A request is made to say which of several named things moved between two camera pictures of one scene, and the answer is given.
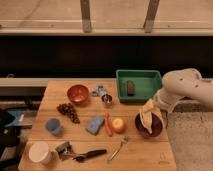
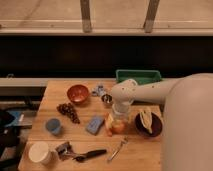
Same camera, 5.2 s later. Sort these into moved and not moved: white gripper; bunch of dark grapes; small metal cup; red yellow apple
Moved: white gripper
Not moved: bunch of dark grapes; small metal cup; red yellow apple
